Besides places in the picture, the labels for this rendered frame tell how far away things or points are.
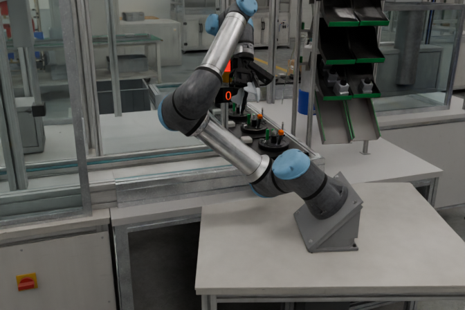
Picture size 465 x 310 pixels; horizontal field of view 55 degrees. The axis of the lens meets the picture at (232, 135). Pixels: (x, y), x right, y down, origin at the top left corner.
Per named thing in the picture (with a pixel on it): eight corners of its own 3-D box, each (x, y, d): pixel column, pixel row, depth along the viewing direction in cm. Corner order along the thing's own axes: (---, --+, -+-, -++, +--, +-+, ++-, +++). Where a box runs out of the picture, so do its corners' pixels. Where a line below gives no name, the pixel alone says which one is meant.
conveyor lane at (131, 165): (307, 175, 204) (308, 154, 200) (116, 201, 179) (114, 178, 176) (281, 153, 229) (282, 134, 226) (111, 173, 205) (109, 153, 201)
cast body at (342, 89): (347, 97, 202) (351, 85, 197) (338, 99, 201) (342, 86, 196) (339, 86, 208) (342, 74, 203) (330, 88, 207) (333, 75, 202)
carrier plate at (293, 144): (308, 156, 201) (308, 152, 200) (258, 162, 194) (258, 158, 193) (286, 139, 222) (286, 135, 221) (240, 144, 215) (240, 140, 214)
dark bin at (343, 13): (358, 27, 191) (362, 11, 186) (328, 27, 189) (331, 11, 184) (338, -5, 211) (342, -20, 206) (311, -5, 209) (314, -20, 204)
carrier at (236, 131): (285, 138, 223) (286, 114, 219) (239, 143, 216) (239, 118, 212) (266, 124, 245) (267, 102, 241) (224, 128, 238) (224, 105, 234)
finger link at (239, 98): (227, 109, 173) (232, 86, 170) (241, 111, 175) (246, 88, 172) (230, 112, 171) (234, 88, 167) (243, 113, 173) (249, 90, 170)
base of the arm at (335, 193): (355, 193, 147) (335, 174, 144) (323, 226, 148) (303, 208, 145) (336, 178, 162) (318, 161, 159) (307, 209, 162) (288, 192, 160)
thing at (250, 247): (502, 293, 132) (504, 284, 131) (194, 295, 130) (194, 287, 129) (409, 188, 198) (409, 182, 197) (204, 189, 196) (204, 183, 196)
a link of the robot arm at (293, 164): (317, 195, 144) (288, 169, 140) (290, 201, 155) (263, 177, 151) (329, 166, 150) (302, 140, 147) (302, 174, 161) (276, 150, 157)
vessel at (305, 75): (325, 91, 291) (330, 32, 278) (306, 93, 287) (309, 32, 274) (315, 86, 304) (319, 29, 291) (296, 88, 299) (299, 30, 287)
